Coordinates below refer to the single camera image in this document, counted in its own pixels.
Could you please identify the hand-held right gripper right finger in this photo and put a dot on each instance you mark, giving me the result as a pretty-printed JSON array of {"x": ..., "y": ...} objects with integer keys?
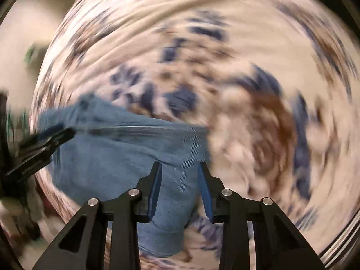
[{"x": 205, "y": 194}]

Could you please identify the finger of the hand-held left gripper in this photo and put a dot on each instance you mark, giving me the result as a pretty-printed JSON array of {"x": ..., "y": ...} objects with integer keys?
[
  {"x": 28, "y": 166},
  {"x": 47, "y": 139}
]

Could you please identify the green white plastic bag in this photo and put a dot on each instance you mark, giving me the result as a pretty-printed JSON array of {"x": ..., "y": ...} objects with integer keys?
[{"x": 32, "y": 54}]

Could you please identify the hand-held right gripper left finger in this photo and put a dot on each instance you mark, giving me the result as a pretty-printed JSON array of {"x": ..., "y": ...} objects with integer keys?
[{"x": 156, "y": 191}]

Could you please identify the floral bed blanket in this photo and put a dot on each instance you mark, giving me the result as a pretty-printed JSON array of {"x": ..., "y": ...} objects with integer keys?
[{"x": 225, "y": 76}]

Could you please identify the blue denim pants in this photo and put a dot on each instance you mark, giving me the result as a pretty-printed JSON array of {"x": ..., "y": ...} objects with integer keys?
[{"x": 112, "y": 168}]

